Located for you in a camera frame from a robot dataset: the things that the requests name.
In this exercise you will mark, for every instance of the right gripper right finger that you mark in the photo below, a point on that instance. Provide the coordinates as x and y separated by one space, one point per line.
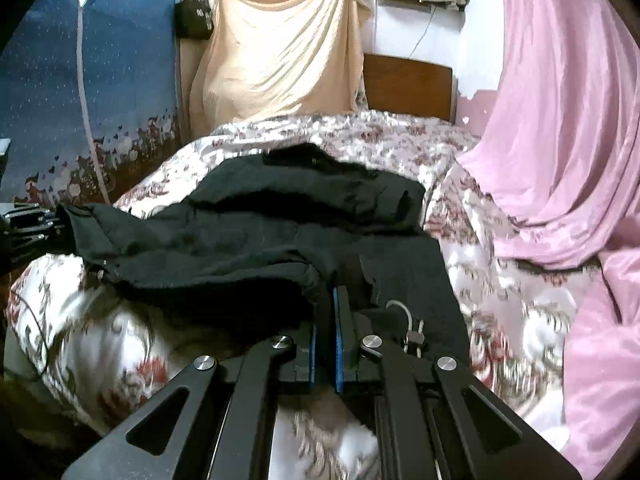
432 417

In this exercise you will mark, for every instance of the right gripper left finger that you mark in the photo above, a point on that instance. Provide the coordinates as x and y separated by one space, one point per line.
214 420

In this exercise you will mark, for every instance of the black padded jacket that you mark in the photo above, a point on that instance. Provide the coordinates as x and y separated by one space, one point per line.
262 234

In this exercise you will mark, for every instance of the floral satin bedspread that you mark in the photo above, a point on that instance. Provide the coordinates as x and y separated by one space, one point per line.
79 358

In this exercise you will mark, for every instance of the blue floral wardrobe cover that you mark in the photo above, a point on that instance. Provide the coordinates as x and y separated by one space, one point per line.
88 99

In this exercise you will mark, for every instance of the black handbag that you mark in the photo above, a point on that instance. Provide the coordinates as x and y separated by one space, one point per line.
193 19

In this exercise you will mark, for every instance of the pink curtain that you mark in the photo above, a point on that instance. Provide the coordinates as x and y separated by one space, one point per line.
560 156

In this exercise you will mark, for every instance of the beige hanging cloth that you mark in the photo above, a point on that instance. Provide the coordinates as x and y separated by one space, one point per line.
269 58

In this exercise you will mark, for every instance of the brown wooden headboard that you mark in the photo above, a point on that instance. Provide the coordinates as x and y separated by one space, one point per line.
402 86

